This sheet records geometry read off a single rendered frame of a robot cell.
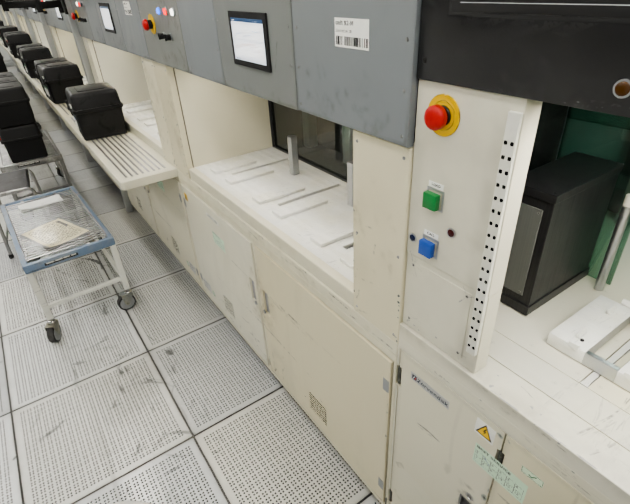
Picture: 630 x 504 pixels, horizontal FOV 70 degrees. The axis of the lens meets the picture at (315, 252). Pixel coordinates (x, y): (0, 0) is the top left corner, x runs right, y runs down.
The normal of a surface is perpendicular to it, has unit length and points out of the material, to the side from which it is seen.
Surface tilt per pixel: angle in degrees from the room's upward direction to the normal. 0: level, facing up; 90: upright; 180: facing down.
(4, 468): 0
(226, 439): 0
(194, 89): 90
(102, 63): 90
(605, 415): 0
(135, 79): 90
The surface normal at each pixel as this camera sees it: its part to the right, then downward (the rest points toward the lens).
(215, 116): 0.57, 0.41
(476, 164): -0.82, 0.33
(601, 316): -0.05, -0.85
